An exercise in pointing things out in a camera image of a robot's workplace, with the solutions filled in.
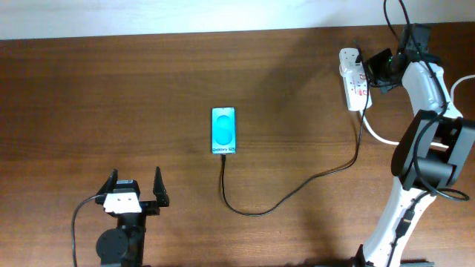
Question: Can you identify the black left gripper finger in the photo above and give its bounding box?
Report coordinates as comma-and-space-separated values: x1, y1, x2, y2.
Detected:
153, 166, 170, 207
95, 169, 118, 203

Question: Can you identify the white power strip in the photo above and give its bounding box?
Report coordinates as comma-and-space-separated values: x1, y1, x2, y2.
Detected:
338, 47, 372, 111

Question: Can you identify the black charging cable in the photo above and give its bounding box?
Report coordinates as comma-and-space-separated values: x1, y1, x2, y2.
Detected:
220, 41, 372, 217

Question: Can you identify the blue Galaxy S25 smartphone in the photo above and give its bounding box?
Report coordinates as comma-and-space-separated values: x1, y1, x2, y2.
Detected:
211, 107, 237, 154

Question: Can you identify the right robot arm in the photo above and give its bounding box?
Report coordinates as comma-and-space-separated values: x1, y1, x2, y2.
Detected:
339, 24, 474, 266

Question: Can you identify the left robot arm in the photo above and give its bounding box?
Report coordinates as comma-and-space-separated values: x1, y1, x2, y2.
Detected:
95, 168, 170, 267

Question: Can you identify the white charger adapter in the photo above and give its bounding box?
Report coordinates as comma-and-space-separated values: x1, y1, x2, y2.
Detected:
340, 58, 364, 77

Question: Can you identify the white power strip cord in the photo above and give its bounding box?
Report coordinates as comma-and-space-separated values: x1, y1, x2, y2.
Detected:
358, 73, 475, 150

